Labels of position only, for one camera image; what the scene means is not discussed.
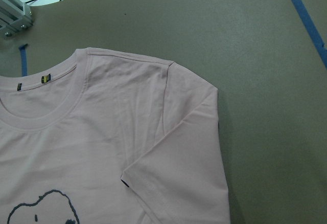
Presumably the pink Snoopy t-shirt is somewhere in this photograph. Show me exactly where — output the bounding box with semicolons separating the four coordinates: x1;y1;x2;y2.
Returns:
1;48;230;223

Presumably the aluminium frame post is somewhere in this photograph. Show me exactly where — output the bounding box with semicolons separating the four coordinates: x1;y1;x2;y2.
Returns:
1;0;33;38

